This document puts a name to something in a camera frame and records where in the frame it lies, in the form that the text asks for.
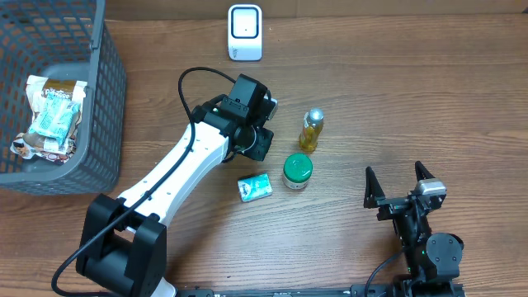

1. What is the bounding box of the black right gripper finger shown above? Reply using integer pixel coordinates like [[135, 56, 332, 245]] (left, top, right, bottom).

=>
[[365, 167, 385, 200], [414, 161, 434, 182]]

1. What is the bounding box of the teal tissue pack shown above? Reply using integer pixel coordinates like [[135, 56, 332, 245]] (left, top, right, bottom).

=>
[[238, 173, 273, 202]]

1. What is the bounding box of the green lid jar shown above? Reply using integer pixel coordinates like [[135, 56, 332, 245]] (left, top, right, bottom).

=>
[[283, 153, 314, 190]]

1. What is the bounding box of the yellow liquid bottle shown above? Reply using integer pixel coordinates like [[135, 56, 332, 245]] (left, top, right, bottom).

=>
[[299, 108, 324, 153]]

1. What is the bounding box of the teal snack bar wrapper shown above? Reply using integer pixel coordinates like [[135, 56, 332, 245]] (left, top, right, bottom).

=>
[[28, 92, 82, 146]]

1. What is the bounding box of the brown snack pouch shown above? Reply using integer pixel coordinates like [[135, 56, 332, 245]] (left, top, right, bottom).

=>
[[10, 75, 87, 165]]

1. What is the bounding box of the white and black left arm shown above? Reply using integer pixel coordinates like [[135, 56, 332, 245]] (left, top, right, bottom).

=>
[[75, 74, 278, 296]]

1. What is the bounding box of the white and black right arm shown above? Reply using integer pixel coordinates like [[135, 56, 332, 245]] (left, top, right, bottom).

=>
[[357, 161, 465, 297]]

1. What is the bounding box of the white barcode scanner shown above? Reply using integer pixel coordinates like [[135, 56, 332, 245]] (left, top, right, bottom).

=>
[[228, 4, 262, 62]]

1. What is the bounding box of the grey plastic mesh basket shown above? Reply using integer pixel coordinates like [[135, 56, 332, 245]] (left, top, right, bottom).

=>
[[1, 0, 126, 195]]

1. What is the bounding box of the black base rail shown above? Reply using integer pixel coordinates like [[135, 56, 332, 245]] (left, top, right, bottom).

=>
[[172, 282, 467, 297]]

